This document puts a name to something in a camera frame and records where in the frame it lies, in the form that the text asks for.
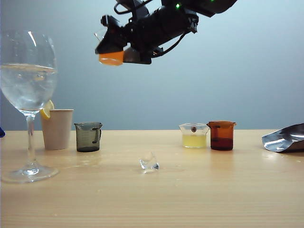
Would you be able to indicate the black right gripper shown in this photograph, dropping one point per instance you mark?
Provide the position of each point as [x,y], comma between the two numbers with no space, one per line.
[156,28]

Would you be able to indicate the clear orange juice measuring cup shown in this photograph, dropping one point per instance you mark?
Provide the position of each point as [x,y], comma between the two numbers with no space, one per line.
[111,59]

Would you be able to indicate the smoky grey measuring cup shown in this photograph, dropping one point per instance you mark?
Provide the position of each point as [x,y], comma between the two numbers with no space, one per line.
[86,140]

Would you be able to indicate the white paper cup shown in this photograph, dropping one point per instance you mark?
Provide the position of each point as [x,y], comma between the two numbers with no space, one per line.
[58,130]

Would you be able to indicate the clear yellow liquid measuring cup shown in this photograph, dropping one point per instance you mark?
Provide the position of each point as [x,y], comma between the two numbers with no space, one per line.
[193,141]

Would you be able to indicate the amber brown measuring cup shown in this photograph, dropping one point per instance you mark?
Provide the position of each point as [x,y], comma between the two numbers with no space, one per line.
[221,137]

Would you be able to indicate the large clear wine glass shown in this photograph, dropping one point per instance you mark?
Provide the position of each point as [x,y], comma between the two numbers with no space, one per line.
[28,83]

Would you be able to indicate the yellow lemon slice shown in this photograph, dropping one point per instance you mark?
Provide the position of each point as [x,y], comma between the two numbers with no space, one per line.
[47,111]

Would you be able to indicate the clear ice cube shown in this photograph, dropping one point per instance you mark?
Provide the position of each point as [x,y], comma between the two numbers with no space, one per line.
[149,166]

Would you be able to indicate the dark blue object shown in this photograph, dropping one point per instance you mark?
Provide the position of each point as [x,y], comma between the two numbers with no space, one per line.
[1,133]

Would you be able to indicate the silver foil bag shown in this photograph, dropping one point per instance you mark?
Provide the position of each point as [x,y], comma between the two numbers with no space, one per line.
[285,140]

